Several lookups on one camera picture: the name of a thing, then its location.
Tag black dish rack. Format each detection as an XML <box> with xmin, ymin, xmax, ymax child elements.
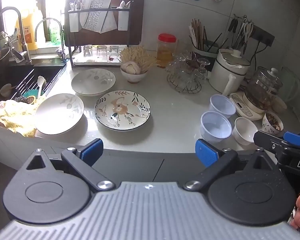
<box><xmin>61</xmin><ymin>0</ymin><xmax>134</xmax><ymax>69</ymax></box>

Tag white ceramic bowl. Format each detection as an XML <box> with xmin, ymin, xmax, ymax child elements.
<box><xmin>233</xmin><ymin>117</ymin><xmax>258</xmax><ymax>146</ymax></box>

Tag set of hanging kitchen utensils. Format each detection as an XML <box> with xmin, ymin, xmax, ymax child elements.
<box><xmin>227</xmin><ymin>15</ymin><xmax>255</xmax><ymax>53</ymax></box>

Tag black wall socket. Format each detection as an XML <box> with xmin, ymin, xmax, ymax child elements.
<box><xmin>248</xmin><ymin>25</ymin><xmax>276</xmax><ymax>46</ymax></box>

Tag white long-handled spoon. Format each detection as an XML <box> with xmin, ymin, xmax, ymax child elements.
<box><xmin>36</xmin><ymin>76</ymin><xmax>46</xmax><ymax>98</ymax></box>

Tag dark wooden cutting board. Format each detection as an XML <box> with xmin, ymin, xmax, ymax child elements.
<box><xmin>64</xmin><ymin>0</ymin><xmax>145</xmax><ymax>48</ymax></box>

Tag cream kettle base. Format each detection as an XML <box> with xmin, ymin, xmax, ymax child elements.
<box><xmin>229</xmin><ymin>92</ymin><xmax>269</xmax><ymax>121</ymax></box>

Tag cluster of crystal glass cups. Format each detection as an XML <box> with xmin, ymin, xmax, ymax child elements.
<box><xmin>166</xmin><ymin>51</ymin><xmax>210</xmax><ymax>87</ymax></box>

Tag garlic bulb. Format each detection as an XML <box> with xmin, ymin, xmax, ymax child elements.
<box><xmin>121</xmin><ymin>61</ymin><xmax>141</xmax><ymax>75</ymax></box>

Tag dried noodle bundle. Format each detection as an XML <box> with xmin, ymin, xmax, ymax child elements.
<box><xmin>119</xmin><ymin>45</ymin><xmax>161</xmax><ymax>71</ymax></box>

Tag bright window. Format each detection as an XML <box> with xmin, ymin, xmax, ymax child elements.
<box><xmin>0</xmin><ymin>0</ymin><xmax>115</xmax><ymax>51</ymax></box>

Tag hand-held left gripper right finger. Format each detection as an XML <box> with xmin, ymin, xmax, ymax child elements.
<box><xmin>183</xmin><ymin>139</ymin><xmax>282</xmax><ymax>191</ymax></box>

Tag yellow cloth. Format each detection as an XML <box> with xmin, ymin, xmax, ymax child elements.
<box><xmin>0</xmin><ymin>97</ymin><xmax>44</xmax><ymax>138</ymax></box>

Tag small patterned bowl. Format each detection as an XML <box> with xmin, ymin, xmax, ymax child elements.
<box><xmin>262</xmin><ymin>111</ymin><xmax>284</xmax><ymax>135</ymax></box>

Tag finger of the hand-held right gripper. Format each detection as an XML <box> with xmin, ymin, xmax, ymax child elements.
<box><xmin>283</xmin><ymin>130</ymin><xmax>300</xmax><ymax>149</ymax></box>
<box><xmin>253</xmin><ymin>130</ymin><xmax>291</xmax><ymax>156</ymax></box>

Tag thin steel faucet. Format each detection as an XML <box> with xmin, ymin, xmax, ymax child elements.
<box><xmin>34</xmin><ymin>17</ymin><xmax>67</xmax><ymax>62</ymax></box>

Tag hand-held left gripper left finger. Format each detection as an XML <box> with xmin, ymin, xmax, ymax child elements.
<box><xmin>22</xmin><ymin>138</ymin><xmax>116</xmax><ymax>192</ymax></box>

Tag colourful floral plate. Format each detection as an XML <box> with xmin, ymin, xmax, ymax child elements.
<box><xmin>94</xmin><ymin>90</ymin><xmax>151</xmax><ymax>131</ymax></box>

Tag teal sunflower sponge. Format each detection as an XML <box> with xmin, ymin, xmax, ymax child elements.
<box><xmin>22</xmin><ymin>90</ymin><xmax>41</xmax><ymax>105</ymax></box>

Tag wire cup rack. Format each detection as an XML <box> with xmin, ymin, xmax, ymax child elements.
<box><xmin>166</xmin><ymin>72</ymin><xmax>203</xmax><ymax>94</ymax></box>

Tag wooden dish brush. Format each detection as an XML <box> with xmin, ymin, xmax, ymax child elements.
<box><xmin>0</xmin><ymin>83</ymin><xmax>16</xmax><ymax>98</ymax></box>

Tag tall steel faucet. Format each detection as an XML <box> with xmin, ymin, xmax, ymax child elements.
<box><xmin>0</xmin><ymin>6</ymin><xmax>32</xmax><ymax>63</ymax></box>

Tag white cutlery holder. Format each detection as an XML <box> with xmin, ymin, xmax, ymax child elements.
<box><xmin>68</xmin><ymin>11</ymin><xmax>81</xmax><ymax>33</ymax></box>
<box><xmin>118</xmin><ymin>7</ymin><xmax>130</xmax><ymax>31</ymax></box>

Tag white electric cooker pot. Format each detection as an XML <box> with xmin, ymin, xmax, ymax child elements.
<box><xmin>209</xmin><ymin>48</ymin><xmax>252</xmax><ymax>97</ymax></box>

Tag white soup spoon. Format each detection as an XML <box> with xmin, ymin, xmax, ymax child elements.
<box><xmin>116</xmin><ymin>0</ymin><xmax>133</xmax><ymax>9</ymax></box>

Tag black sink drain rack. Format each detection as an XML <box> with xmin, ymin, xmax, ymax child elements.
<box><xmin>12</xmin><ymin>69</ymin><xmax>41</xmax><ymax>98</ymax></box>

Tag white patterned cutting board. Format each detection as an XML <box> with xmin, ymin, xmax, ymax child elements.
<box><xmin>79</xmin><ymin>0</ymin><xmax>114</xmax><ymax>34</ymax></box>

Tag black sink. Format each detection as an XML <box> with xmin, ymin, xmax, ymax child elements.
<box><xmin>0</xmin><ymin>57</ymin><xmax>67</xmax><ymax>108</ymax></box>

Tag glass kettle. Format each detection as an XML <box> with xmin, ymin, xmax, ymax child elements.
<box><xmin>244</xmin><ymin>66</ymin><xmax>284</xmax><ymax>109</ymax></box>

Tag white bowl with orange foot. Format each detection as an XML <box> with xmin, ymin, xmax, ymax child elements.
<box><xmin>120</xmin><ymin>64</ymin><xmax>148</xmax><ymax>84</ymax></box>

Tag bluish white plastic bowl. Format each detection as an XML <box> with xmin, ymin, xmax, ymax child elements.
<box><xmin>200</xmin><ymin>111</ymin><xmax>233</xmax><ymax>143</ymax></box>
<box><xmin>209</xmin><ymin>94</ymin><xmax>237</xmax><ymax>118</ymax></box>

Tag white drip tray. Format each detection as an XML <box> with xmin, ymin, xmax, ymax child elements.
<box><xmin>74</xmin><ymin>54</ymin><xmax>122</xmax><ymax>66</ymax></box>

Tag clear glass tumbler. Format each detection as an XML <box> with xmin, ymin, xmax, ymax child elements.
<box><xmin>83</xmin><ymin>44</ymin><xmax>94</xmax><ymax>60</ymax></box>
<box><xmin>109</xmin><ymin>45</ymin><xmax>120</xmax><ymax>62</ymax></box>
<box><xmin>96</xmin><ymin>45</ymin><xmax>108</xmax><ymax>62</ymax></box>

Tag orange detergent bottle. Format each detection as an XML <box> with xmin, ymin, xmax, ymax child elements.
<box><xmin>16</xmin><ymin>8</ymin><xmax>44</xmax><ymax>51</ymax></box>

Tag green bottle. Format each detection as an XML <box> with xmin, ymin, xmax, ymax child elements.
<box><xmin>48</xmin><ymin>17</ymin><xmax>62</xmax><ymax>43</ymax></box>

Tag metal wok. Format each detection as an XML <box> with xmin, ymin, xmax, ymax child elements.
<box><xmin>0</xmin><ymin>46</ymin><xmax>12</xmax><ymax>78</ymax></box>

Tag white floral plate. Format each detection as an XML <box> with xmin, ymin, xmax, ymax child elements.
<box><xmin>71</xmin><ymin>68</ymin><xmax>116</xmax><ymax>97</ymax></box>
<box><xmin>34</xmin><ymin>93</ymin><xmax>85</xmax><ymax>135</ymax></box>

